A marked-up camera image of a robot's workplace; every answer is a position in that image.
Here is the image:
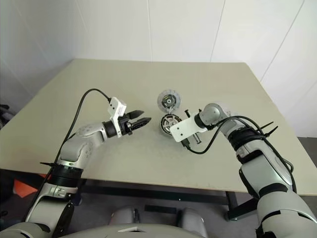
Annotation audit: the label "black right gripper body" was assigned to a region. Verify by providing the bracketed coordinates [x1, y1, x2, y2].
[183, 108, 202, 145]

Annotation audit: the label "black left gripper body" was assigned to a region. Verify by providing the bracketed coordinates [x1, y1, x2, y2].
[118, 113, 134, 137]

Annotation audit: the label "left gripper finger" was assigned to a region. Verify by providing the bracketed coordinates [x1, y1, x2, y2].
[131, 117, 152, 131]
[128, 109, 145, 120]

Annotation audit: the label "black rotor ring silver spokes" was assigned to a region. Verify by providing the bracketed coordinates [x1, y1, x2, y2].
[161, 115, 179, 131]

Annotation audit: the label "grey round disc part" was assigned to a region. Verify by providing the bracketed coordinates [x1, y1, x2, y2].
[157, 90, 181, 110]

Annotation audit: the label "silver motor housing copper windings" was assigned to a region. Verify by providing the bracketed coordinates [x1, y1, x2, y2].
[159, 113, 181, 136]

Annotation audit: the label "black flat bar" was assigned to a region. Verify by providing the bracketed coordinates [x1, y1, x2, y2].
[145, 204, 178, 214]

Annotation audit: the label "grey rounded shape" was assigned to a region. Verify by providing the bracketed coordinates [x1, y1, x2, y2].
[110, 207, 141, 228]
[176, 207, 208, 238]

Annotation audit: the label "silver robot torso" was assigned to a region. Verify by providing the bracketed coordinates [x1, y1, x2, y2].
[59, 223, 209, 238]

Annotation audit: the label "orange object under table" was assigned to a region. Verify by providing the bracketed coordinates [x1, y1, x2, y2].
[13, 178, 39, 198]

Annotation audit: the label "black equipment beside table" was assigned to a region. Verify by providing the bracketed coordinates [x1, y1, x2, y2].
[0, 104, 12, 129]

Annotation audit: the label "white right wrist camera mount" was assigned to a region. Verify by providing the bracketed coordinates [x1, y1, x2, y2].
[169, 116, 208, 143]

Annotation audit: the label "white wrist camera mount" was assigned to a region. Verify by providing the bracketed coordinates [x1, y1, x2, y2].
[107, 97, 128, 139]
[169, 116, 208, 143]

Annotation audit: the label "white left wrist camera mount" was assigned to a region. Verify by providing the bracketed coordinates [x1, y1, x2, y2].
[107, 97, 128, 139]

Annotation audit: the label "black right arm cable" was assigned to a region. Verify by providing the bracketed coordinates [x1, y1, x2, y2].
[182, 113, 298, 196]

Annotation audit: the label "black metal table frame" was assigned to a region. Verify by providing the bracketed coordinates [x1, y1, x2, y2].
[74, 177, 260, 221]

